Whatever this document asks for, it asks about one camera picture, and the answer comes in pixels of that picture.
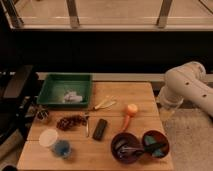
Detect small dark metal cup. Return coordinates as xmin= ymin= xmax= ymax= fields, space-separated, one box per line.
xmin=36 ymin=109 xmax=49 ymax=121

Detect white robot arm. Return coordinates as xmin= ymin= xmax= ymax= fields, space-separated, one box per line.
xmin=158 ymin=61 xmax=213 ymax=117

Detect orange plastic carrot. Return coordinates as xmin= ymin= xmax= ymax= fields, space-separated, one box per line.
xmin=121 ymin=104 xmax=138 ymax=132

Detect thin metal tool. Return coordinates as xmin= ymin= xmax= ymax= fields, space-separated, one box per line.
xmin=85 ymin=112 xmax=90 ymax=138

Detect crumpled white plastic wrap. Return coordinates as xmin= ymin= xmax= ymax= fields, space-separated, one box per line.
xmin=64 ymin=91 xmax=83 ymax=103

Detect black rectangular remote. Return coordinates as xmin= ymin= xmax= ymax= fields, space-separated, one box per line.
xmin=92 ymin=119 xmax=107 ymax=141

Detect green plastic tray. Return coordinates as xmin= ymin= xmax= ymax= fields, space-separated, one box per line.
xmin=37 ymin=73 xmax=92 ymax=108

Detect brown pine cone cluster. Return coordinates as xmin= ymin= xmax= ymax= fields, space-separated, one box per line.
xmin=56 ymin=115 xmax=86 ymax=131

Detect dark red bowl left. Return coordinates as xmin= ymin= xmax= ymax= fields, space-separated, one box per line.
xmin=111 ymin=133 xmax=144 ymax=164

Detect dark red bowl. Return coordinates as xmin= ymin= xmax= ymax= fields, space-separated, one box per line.
xmin=141 ymin=130 xmax=170 ymax=158
xmin=111 ymin=133 xmax=144 ymax=164

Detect dark utensils in bowl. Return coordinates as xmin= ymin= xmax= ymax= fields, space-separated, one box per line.
xmin=114 ymin=140 xmax=144 ymax=158

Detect teal object in bowl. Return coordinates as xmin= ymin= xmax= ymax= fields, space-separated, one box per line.
xmin=144 ymin=135 xmax=165 ymax=158

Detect dark red bowl right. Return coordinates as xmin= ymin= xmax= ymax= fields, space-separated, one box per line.
xmin=141 ymin=130 xmax=170 ymax=158

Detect blue plastic cup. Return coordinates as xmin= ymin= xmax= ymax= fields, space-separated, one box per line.
xmin=52 ymin=140 xmax=71 ymax=159

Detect white plastic cup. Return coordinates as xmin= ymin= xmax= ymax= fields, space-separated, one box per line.
xmin=39 ymin=129 xmax=58 ymax=148

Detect black equipment at left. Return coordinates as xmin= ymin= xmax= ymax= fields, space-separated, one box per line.
xmin=0 ymin=65 xmax=38 ymax=145

